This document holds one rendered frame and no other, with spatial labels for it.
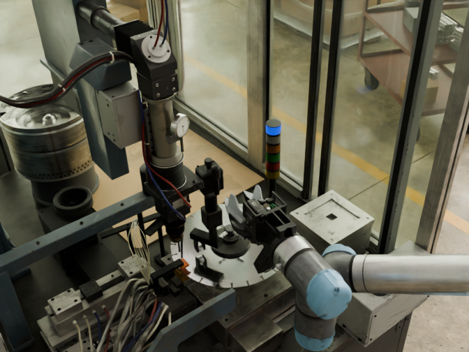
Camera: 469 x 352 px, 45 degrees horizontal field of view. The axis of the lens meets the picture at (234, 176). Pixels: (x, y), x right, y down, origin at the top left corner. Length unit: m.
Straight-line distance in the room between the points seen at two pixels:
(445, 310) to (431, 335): 0.17
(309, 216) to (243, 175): 0.47
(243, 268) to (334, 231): 0.33
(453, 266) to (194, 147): 1.42
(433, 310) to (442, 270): 1.68
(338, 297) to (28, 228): 1.31
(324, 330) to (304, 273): 0.12
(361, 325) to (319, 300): 0.61
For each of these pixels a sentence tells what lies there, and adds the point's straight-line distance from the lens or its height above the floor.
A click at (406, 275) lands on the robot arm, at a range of 1.11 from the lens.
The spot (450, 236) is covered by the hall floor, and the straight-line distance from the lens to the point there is 3.14.
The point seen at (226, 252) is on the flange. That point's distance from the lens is 1.54.
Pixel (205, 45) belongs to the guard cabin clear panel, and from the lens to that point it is 2.22.
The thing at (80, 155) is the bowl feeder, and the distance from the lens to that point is 1.96.
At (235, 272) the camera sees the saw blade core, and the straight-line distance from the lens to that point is 1.50.
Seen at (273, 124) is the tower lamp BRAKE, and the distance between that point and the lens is 1.66.
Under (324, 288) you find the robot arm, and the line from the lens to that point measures 0.99.
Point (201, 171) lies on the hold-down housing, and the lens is 1.33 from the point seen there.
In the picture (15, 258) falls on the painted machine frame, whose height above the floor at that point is 1.05.
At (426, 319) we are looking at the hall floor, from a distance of 2.72.
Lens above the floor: 2.04
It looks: 37 degrees down
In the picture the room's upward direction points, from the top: 2 degrees counter-clockwise
